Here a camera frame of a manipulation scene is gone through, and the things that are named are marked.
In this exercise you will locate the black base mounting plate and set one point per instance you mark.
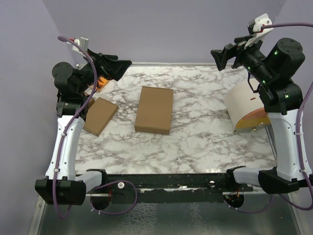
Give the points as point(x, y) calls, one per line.
point(133, 189)

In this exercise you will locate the orange booklet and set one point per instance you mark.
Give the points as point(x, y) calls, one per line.
point(101, 83)

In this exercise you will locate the cream toy bread bin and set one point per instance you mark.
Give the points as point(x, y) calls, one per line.
point(245, 108)

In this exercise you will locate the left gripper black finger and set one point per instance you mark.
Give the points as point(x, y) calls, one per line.
point(116, 69)
point(107, 58)

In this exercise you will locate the brown cardboard box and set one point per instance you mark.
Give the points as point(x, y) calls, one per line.
point(154, 113)
point(99, 115)
point(91, 102)

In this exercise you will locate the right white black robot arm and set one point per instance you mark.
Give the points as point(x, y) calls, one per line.
point(282, 100)

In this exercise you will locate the aluminium rail frame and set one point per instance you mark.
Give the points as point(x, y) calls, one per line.
point(202, 140)

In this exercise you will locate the folded flat brown cardboard box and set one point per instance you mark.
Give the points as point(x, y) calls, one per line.
point(99, 115)

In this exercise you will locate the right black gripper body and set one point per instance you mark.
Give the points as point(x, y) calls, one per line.
point(249, 55)

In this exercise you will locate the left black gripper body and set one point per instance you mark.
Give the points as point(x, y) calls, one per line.
point(101, 70)

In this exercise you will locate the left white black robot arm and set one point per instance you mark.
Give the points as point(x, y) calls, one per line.
point(66, 127)

